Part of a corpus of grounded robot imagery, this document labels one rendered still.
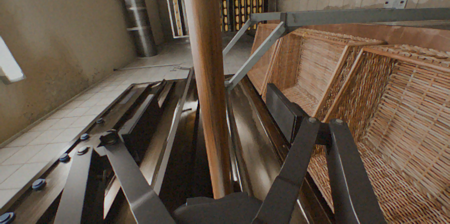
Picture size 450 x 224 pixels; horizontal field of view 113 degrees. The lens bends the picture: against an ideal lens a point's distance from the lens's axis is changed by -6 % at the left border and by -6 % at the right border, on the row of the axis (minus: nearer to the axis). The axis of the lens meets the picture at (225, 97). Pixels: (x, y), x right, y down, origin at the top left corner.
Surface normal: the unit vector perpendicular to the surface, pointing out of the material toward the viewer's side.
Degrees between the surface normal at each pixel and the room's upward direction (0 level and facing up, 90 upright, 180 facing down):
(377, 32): 0
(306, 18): 90
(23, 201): 90
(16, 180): 90
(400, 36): 0
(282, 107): 0
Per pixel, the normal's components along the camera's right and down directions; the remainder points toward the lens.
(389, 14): 0.09, 0.45
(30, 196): -0.07, -0.89
